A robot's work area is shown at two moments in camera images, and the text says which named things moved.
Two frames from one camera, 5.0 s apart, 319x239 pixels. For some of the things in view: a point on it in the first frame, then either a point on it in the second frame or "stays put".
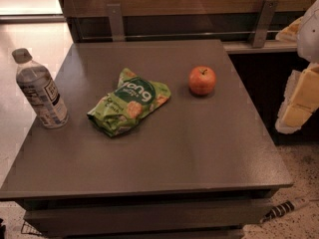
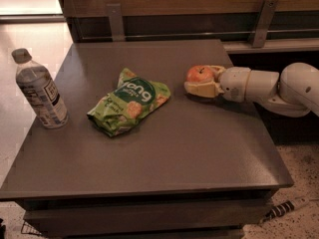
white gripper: x=309 y=34 to x=234 y=82
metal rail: x=175 y=37 stays put
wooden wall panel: x=92 y=0 stays put
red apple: x=202 y=80 stays put
